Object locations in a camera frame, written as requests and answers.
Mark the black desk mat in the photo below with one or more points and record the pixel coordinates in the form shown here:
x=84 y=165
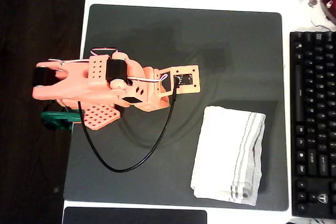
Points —
x=157 y=37

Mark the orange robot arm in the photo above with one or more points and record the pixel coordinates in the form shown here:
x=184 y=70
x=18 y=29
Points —
x=76 y=82

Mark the white striped towel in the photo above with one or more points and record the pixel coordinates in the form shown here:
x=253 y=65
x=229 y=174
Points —
x=225 y=155

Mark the orange perforated base plate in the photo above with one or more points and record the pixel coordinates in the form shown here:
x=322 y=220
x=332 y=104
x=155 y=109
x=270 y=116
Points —
x=101 y=119

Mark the black keyboard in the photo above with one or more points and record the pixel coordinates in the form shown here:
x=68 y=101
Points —
x=315 y=129

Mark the orange camera mount frame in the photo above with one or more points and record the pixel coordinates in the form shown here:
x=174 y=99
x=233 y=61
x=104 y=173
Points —
x=195 y=79

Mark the small round coin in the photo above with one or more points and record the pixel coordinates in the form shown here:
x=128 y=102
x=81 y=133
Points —
x=313 y=1

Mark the green table clamp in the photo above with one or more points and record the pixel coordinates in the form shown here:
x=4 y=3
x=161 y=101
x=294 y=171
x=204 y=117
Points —
x=60 y=117

